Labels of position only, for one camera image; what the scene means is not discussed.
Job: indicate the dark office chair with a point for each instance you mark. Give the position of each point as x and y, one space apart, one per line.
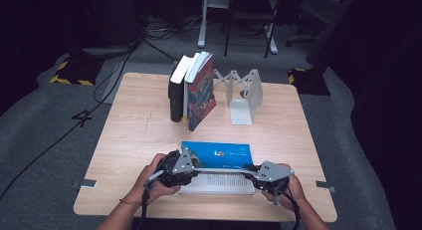
315 14

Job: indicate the white expandable book rack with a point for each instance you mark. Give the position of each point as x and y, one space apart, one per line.
244 105

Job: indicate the grey floor tape strip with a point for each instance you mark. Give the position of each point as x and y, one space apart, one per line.
325 185
85 183

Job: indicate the black yellow striped stand base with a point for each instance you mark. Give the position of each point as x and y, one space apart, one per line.
310 82
78 70

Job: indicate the blue paperback book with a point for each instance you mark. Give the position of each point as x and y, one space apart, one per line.
219 157

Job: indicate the black hardcover book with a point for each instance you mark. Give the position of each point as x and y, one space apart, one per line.
175 94

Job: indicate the person's right hand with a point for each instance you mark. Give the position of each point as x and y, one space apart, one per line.
293 193

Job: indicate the white desk leg frame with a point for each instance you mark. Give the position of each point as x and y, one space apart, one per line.
202 27

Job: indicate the dark slanted stand post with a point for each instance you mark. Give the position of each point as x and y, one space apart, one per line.
331 27

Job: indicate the red illustrated book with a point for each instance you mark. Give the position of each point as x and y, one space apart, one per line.
200 97

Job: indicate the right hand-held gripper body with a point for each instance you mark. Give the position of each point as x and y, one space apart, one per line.
273 177

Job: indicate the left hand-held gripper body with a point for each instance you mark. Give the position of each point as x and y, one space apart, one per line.
179 170

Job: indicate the yellow book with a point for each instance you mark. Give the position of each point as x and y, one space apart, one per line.
189 70

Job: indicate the black metal chair frame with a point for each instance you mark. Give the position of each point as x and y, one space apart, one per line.
252 14

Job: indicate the grey flat round base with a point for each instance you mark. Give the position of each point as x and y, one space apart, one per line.
106 51

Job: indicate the person's left hand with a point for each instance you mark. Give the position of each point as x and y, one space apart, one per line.
149 183

